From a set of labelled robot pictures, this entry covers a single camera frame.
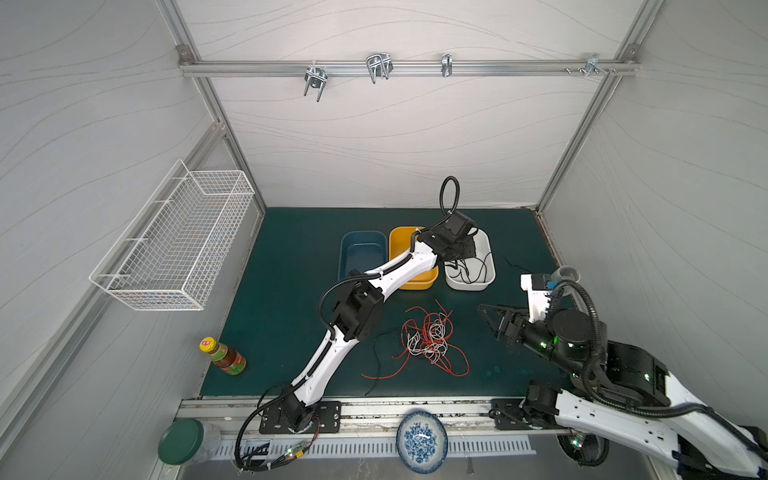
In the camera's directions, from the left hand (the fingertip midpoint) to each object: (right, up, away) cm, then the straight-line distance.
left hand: (477, 243), depth 91 cm
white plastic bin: (+6, 0, +14) cm, 15 cm away
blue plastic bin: (-37, -3, +16) cm, 41 cm away
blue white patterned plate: (-19, -47, -21) cm, 55 cm away
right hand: (-5, -11, -28) cm, 31 cm away
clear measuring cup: (+23, -8, -8) cm, 25 cm away
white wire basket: (-78, -2, -22) cm, 81 cm away
